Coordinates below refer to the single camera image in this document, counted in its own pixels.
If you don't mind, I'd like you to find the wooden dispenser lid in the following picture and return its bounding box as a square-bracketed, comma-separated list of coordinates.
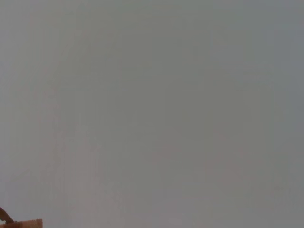
[0, 206, 43, 228]

